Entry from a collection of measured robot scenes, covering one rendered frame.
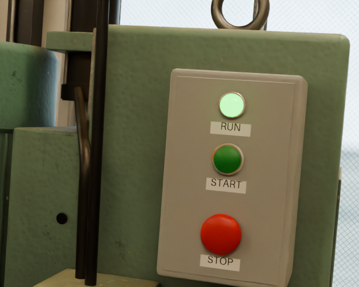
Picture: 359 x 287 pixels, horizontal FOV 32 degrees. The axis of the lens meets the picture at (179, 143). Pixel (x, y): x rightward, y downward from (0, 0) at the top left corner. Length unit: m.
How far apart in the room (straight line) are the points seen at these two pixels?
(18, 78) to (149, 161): 0.19
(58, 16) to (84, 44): 1.53
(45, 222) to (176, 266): 0.19
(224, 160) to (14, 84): 0.28
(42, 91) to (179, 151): 0.25
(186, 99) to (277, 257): 0.13
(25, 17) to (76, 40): 1.49
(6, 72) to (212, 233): 0.30
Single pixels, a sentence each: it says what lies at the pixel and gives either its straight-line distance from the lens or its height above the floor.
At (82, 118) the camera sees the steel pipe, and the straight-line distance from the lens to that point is 0.60.
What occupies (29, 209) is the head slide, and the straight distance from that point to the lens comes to 0.64.
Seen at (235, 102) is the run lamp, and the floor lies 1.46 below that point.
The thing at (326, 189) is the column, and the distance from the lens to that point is 0.53.
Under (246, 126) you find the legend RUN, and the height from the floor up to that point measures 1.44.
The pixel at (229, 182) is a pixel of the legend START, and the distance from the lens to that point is 0.47.
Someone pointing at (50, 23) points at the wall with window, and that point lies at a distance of 2.19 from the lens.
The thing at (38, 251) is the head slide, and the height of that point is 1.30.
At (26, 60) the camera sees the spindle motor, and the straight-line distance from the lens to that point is 0.68.
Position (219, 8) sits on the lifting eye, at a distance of 0.65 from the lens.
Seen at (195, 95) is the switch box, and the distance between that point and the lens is 0.48.
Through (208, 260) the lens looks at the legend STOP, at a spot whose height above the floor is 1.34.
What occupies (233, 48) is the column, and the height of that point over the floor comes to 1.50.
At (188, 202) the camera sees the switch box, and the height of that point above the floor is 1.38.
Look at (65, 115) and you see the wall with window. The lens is 2.19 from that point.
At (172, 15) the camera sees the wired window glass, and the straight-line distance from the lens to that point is 2.09.
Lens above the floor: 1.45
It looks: 3 degrees down
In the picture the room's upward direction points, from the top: 4 degrees clockwise
